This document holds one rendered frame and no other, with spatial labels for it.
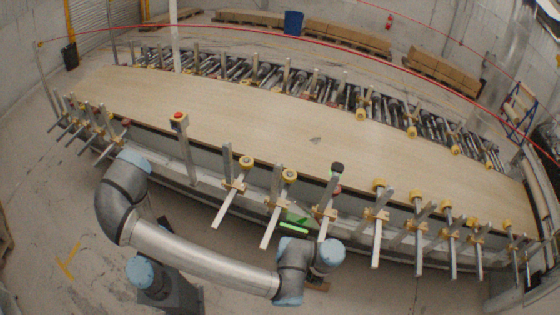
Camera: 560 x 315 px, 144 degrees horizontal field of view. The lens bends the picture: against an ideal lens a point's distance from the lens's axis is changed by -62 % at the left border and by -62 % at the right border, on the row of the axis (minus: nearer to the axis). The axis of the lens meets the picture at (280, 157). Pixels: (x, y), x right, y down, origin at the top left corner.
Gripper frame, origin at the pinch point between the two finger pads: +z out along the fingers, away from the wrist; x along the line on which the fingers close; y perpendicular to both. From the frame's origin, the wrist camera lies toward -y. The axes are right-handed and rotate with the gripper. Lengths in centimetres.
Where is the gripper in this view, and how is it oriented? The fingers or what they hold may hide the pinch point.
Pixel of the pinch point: (310, 275)
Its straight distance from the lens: 110.8
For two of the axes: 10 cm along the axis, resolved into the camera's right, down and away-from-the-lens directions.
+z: -1.0, 6.9, 7.2
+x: 9.5, 2.9, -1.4
